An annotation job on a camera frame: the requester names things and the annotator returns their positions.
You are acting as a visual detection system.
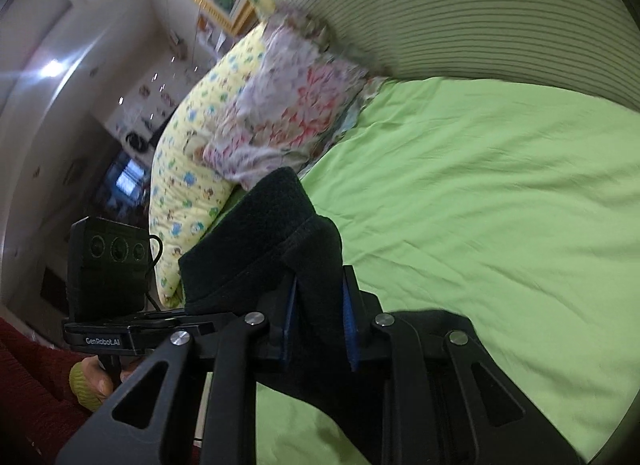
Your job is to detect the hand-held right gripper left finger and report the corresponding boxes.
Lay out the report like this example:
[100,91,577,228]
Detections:
[55,272,301,465]

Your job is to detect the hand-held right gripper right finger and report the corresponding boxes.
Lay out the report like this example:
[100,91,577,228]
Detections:
[342,265,581,465]

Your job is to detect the dark navy pants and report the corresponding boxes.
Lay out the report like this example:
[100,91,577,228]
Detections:
[177,167,476,465]

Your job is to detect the person's left forearm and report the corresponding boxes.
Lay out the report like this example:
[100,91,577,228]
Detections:
[0,317,108,465]

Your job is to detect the person's left hand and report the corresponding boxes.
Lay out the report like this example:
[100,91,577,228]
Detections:
[82,354,146,403]

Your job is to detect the television screen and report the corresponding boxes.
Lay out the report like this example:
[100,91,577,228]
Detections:
[92,152,148,210]

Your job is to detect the yellow patterned pillow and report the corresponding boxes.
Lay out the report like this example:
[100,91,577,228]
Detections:
[149,0,281,308]

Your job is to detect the green bed sheet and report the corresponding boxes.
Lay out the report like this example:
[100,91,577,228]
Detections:
[192,76,640,465]

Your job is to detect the pink floral pillow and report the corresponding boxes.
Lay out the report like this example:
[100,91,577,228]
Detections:
[202,12,386,190]

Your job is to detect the striped white bolster blanket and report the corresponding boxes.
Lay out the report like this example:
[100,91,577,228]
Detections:
[270,0,640,110]

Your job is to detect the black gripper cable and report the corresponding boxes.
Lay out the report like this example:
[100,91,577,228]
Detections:
[146,234,166,313]

